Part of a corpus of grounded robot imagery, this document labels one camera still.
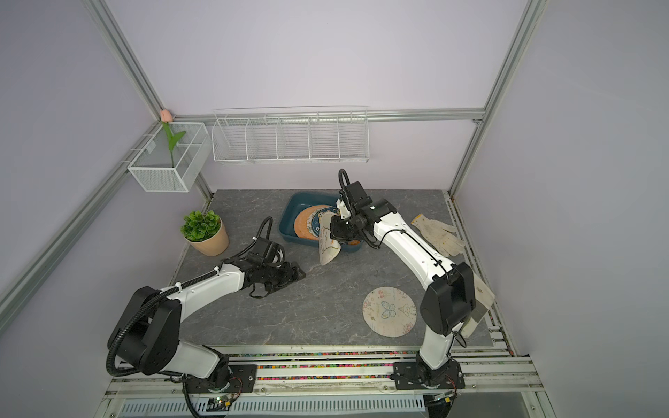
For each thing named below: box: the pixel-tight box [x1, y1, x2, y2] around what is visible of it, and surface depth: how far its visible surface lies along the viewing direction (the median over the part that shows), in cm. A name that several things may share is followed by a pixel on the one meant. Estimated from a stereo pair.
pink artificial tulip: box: [159, 108, 187, 169], surface depth 92 cm
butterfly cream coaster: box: [362, 285, 418, 338], surface depth 88 cm
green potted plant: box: [180, 210, 230, 257], surface depth 93 cm
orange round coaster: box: [293, 204, 330, 241], surface depth 108 cm
